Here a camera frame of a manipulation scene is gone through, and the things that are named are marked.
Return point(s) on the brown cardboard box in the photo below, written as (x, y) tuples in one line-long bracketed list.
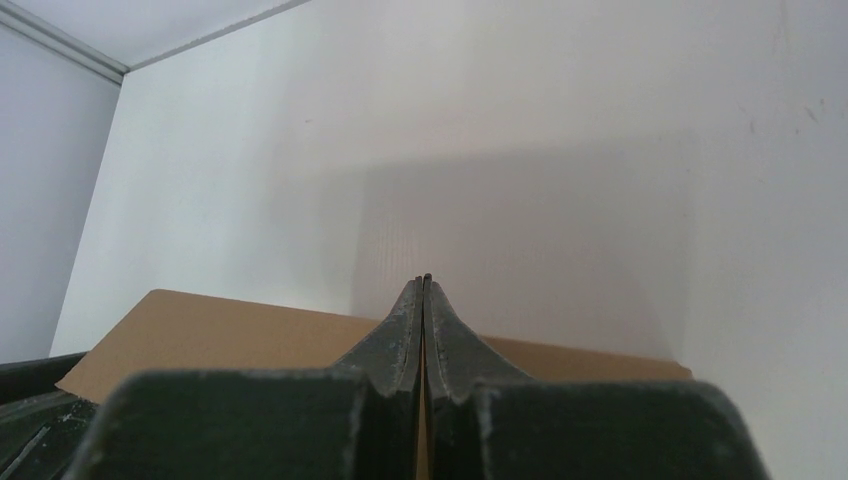
[(171, 330)]

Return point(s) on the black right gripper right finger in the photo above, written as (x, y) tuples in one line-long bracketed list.
[(489, 419)]

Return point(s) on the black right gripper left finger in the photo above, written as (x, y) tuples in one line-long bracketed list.
[(354, 419)]

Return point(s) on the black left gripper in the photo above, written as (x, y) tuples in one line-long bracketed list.
[(41, 425)]

